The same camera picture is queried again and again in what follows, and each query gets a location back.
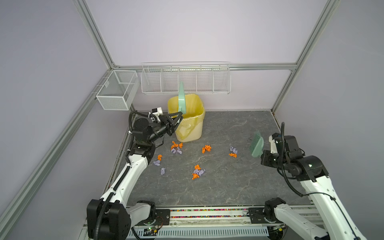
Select aluminium front rail frame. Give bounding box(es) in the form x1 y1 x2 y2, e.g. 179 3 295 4
78 204 346 240

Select small white mesh basket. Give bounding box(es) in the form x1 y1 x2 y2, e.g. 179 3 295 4
96 70 140 111

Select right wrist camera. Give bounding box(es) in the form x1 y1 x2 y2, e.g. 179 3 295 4
269 136 278 154

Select orange scrap centre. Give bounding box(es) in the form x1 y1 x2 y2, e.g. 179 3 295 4
202 145 212 154

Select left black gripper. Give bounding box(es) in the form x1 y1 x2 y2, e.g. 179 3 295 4
147 113 183 144

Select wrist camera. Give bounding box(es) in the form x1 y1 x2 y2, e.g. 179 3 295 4
269 136 278 154
152 107 164 119

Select long white wire shelf basket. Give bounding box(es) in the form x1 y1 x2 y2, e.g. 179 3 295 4
141 62 232 95

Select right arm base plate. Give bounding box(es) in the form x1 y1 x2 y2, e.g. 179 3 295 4
247 207 281 224

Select purple orange scraps right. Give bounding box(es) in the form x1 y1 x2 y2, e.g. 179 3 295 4
229 146 238 158

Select green hand brush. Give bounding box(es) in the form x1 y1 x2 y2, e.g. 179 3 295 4
250 131 264 158

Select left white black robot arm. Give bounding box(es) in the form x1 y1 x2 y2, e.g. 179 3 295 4
87 108 183 240

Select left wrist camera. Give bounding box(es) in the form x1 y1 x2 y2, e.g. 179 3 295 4
152 107 164 119

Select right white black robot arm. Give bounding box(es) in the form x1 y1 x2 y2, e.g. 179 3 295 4
261 133 365 240

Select green plastic dustpan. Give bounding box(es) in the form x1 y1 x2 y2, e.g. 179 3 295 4
178 81 187 114

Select orange purple scraps left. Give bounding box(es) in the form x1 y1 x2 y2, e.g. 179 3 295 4
153 155 163 166

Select orange purple scraps lower centre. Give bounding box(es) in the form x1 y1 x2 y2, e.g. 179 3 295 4
192 165 206 180

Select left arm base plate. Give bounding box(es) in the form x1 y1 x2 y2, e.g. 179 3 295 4
137 209 171 226

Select orange purple scraps near bin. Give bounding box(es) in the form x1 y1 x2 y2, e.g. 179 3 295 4
171 141 184 155

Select yellow lined trash bin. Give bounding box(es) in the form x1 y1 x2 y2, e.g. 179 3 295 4
176 94 206 143

